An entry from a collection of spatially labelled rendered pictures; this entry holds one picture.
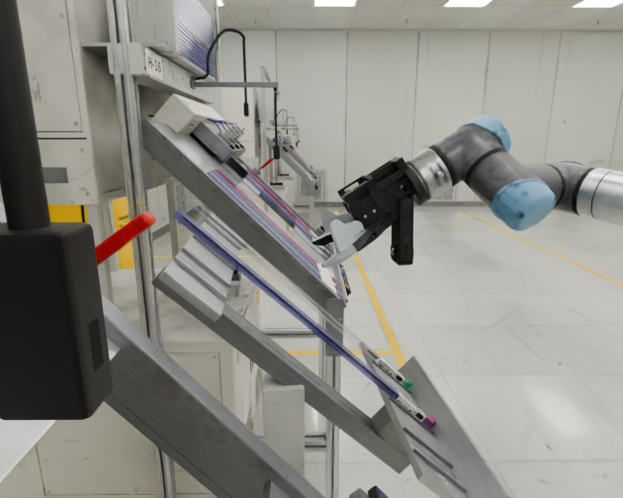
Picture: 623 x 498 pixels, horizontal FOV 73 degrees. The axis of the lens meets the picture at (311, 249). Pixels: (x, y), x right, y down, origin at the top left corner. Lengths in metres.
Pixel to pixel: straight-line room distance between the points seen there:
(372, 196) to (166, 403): 0.42
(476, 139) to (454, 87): 7.49
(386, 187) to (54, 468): 1.33
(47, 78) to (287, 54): 6.77
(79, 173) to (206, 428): 0.93
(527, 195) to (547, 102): 8.19
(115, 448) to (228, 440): 1.12
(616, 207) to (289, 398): 0.53
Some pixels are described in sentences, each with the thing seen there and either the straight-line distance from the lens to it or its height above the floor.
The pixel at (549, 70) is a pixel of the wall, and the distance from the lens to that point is 8.87.
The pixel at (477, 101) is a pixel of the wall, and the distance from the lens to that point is 8.31.
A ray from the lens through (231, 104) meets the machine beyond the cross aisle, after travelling 4.72.
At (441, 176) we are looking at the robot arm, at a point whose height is 1.11.
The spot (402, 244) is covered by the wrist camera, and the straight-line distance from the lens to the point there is 0.70.
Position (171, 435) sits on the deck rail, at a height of 0.91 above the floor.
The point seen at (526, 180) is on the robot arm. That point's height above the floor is 1.11.
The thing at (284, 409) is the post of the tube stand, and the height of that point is 0.79.
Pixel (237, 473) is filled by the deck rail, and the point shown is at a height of 0.87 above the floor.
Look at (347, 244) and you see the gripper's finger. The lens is 0.64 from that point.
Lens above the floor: 1.16
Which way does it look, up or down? 14 degrees down
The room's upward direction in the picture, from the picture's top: straight up
